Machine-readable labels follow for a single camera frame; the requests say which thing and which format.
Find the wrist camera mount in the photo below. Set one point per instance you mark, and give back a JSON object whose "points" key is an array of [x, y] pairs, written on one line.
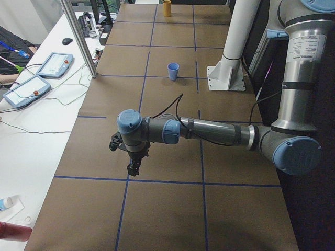
{"points": [[116, 142]]}

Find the near teach pendant tablet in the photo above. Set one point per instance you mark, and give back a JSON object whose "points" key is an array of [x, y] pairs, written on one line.
{"points": [[27, 92]]}

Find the seated person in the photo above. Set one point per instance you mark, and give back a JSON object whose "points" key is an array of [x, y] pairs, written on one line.
{"points": [[15, 51]]}

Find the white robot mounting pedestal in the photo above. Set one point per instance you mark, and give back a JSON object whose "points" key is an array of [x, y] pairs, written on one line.
{"points": [[227, 74]]}

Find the black computer mouse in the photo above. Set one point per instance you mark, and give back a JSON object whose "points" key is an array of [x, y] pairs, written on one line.
{"points": [[67, 41]]}

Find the black keyboard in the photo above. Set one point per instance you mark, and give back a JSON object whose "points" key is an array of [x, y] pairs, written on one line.
{"points": [[85, 25]]}

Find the white blue tube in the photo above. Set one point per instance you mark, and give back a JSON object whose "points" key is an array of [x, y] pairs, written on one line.
{"points": [[6, 203]]}

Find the red bottle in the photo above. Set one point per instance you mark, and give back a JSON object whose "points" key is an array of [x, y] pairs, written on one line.
{"points": [[14, 232]]}

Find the aluminium frame post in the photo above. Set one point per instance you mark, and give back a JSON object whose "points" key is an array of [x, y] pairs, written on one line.
{"points": [[75, 27]]}

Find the blue plastic cup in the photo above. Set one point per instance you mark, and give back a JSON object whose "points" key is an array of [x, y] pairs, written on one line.
{"points": [[173, 69]]}

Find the teach pendant tablet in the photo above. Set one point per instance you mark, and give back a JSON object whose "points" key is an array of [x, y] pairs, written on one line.
{"points": [[27, 92], [55, 66]]}

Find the yellow-brown cup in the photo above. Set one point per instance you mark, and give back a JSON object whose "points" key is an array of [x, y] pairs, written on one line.
{"points": [[167, 12]]}

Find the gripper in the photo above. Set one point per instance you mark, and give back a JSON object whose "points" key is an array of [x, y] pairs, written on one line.
{"points": [[136, 155]]}

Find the far teach pendant tablet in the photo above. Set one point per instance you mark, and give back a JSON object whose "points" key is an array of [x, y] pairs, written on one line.
{"points": [[55, 66]]}

